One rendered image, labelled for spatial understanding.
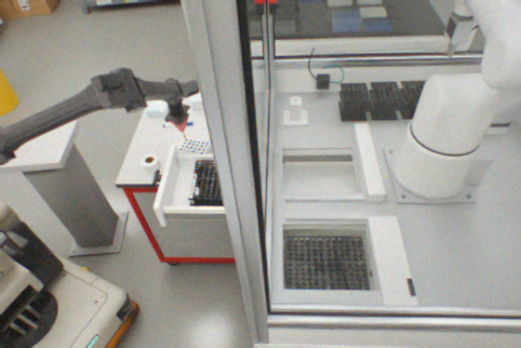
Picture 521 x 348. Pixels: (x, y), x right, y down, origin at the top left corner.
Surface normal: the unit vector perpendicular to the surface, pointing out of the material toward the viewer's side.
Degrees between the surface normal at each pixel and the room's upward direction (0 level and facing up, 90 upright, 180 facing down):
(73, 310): 0
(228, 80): 90
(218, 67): 90
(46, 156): 0
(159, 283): 0
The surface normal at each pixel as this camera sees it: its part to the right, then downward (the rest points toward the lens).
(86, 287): -0.06, -0.67
